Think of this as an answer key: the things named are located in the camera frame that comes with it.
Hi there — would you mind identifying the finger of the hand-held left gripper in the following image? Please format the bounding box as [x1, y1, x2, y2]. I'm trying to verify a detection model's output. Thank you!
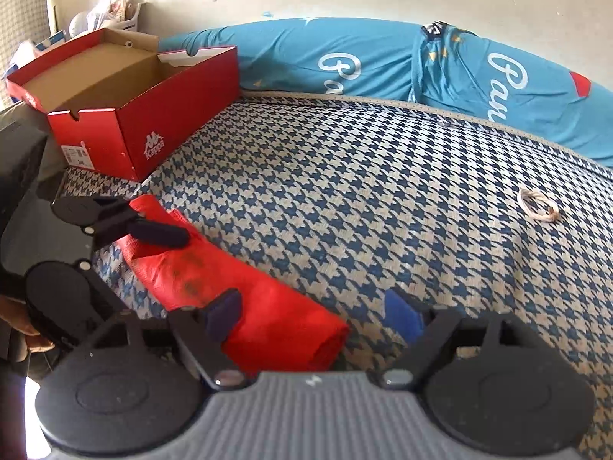
[77, 259, 128, 319]
[82, 195, 191, 248]

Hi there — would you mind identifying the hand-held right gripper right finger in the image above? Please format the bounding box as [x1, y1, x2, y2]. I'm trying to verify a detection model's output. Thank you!
[380, 288, 537, 391]

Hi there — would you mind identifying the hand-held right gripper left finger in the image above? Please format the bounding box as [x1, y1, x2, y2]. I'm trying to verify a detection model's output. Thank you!
[91, 287, 250, 391]

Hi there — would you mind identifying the red shopping bag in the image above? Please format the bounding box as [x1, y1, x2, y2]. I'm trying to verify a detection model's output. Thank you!
[117, 195, 350, 372]

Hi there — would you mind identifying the white elastic band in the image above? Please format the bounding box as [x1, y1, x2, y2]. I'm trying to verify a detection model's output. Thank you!
[517, 188, 560, 223]

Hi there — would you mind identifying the white plastic bag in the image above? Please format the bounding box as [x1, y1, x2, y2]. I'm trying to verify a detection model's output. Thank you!
[86, 0, 128, 30]

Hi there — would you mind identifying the person's left hand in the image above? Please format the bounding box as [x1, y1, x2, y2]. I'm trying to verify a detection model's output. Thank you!
[0, 294, 56, 352]

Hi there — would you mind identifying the blue white houndstooth mattress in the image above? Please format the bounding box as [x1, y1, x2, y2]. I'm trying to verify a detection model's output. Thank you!
[60, 91, 613, 460]

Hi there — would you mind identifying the red shoe box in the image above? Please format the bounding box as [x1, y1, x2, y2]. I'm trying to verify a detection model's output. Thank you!
[5, 27, 240, 183]

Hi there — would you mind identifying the black box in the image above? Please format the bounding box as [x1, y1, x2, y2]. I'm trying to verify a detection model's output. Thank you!
[0, 122, 49, 192]

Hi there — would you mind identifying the blue printed quilt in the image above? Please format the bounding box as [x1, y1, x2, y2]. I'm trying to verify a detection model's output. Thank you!
[158, 16, 613, 168]

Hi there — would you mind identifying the blue white carton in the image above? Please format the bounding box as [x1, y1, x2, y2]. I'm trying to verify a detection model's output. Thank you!
[4, 29, 68, 80]

